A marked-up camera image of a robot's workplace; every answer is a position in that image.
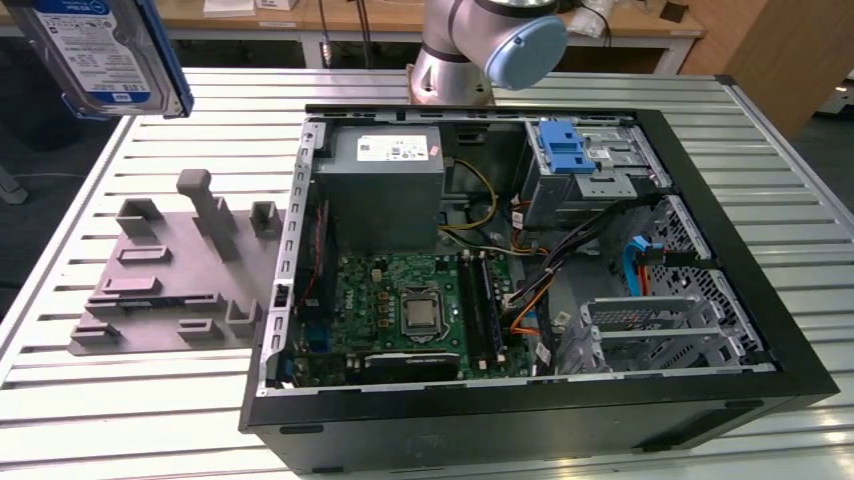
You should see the black graphics card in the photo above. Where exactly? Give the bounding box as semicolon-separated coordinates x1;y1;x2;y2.
346;349;463;385

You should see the white stand foot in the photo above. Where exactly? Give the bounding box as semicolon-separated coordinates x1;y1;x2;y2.
0;164;30;205

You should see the black wire bundle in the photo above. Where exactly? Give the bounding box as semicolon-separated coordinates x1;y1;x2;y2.
503;192;676;309

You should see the hard disk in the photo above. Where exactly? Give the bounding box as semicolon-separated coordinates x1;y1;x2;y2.
12;0;196;121

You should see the blue drive latch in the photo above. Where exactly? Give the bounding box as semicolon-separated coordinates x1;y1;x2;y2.
538;119;590;175

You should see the white machine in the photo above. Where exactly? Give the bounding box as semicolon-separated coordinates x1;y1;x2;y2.
817;79;854;119

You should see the grey wire bundle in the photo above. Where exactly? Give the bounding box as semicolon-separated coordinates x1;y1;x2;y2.
459;243;559;257

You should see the silver CPU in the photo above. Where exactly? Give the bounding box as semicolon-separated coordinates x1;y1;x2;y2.
402;298;445;329

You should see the wooden desk white frame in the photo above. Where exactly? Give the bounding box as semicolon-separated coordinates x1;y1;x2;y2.
0;0;709;71

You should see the orange wire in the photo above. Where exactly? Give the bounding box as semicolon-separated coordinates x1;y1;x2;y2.
510;287;546;337

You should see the black PC case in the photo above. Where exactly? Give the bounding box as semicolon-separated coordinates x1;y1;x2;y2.
238;102;841;475

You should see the yellow wire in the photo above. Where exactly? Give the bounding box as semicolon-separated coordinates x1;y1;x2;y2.
438;158;501;232

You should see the thin red wire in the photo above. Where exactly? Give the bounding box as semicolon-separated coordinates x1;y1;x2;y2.
303;199;334;307

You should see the blue data wire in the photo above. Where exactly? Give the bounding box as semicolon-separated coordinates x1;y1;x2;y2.
625;237;654;302

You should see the blue expansion slot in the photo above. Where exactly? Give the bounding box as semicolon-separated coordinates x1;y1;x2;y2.
303;324;334;352

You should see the green motherboard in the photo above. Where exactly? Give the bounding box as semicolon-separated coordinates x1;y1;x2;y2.
293;252;535;387

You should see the black RAM slot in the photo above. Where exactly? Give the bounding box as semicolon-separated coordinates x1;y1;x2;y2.
457;251;489;370

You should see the white paper box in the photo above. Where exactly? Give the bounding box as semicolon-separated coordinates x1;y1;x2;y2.
203;0;257;16

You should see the thin black hanging cable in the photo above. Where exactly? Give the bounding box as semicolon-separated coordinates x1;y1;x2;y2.
317;0;334;57

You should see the grey parts rack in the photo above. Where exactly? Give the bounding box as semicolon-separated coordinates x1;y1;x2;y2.
66;169;290;359

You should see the metal disk bay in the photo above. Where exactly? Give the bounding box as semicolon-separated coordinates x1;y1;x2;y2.
558;294;762;374

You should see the metal optical drive cage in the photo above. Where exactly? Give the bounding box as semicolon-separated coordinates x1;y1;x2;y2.
519;118;674;232

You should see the red wire black connector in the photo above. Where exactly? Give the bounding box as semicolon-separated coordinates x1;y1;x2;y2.
637;251;710;299

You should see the CPU socket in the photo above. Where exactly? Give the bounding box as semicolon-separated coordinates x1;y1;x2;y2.
397;285;454;345

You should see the grey power supply unit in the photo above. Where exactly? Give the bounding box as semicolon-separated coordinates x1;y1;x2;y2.
313;123;447;257

